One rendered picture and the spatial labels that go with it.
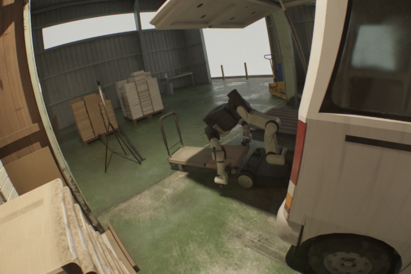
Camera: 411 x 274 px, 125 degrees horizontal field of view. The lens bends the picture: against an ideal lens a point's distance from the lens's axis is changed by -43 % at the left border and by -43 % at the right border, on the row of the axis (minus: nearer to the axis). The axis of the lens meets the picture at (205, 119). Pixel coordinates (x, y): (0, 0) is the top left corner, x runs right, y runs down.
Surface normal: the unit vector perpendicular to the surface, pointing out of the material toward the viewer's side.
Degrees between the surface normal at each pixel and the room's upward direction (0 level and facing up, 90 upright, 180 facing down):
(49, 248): 0
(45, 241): 0
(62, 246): 0
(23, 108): 90
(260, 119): 90
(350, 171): 90
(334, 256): 89
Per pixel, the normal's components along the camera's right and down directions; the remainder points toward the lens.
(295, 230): -0.73, 0.25
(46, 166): 0.68, 0.11
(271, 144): -0.52, 0.35
